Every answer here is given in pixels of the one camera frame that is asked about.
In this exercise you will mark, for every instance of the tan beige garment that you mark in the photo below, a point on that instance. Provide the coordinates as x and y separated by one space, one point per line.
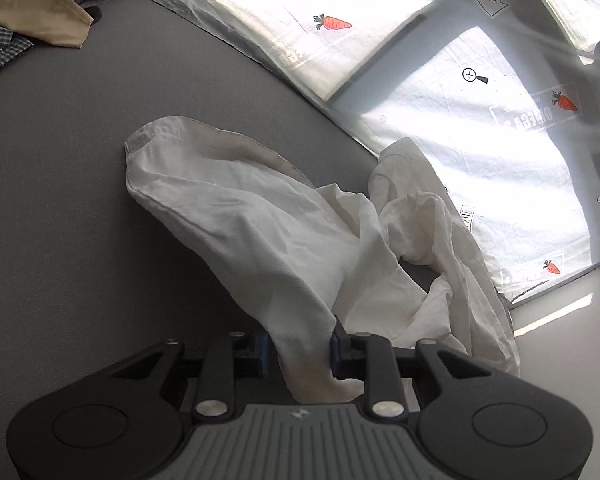
61 23

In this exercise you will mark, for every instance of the white cloth trousers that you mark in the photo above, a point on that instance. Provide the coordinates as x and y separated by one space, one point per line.
396 261

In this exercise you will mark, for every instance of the white carrot print curtain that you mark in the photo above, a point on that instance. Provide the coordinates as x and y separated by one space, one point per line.
501 96

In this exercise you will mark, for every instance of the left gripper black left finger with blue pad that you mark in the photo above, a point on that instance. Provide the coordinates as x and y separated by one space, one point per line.
170 381

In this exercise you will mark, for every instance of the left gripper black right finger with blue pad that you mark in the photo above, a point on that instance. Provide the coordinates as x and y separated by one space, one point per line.
431 366

